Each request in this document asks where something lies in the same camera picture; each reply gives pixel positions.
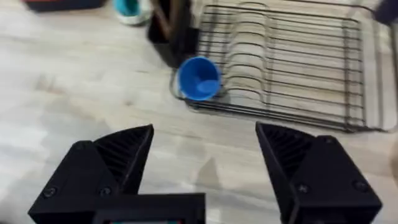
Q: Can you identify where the black cutlery holder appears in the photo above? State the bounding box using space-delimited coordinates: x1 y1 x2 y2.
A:
146 0 200 68

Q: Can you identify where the teal and white cup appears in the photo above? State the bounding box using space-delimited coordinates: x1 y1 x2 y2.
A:
113 0 152 26

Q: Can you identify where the blue plastic cup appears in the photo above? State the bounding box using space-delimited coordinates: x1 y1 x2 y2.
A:
177 55 222 102

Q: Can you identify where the black and red box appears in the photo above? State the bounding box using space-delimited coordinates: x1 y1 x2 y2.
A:
22 0 106 13

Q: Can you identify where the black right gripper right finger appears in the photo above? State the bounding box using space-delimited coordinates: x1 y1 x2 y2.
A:
255 121 383 224

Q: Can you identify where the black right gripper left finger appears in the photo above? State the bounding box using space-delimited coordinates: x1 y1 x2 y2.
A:
27 123 155 224

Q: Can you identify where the dark blue object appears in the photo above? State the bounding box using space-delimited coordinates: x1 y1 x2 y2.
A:
374 0 398 26

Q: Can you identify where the black wire dish rack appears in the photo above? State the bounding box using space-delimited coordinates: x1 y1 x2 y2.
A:
169 1 398 134

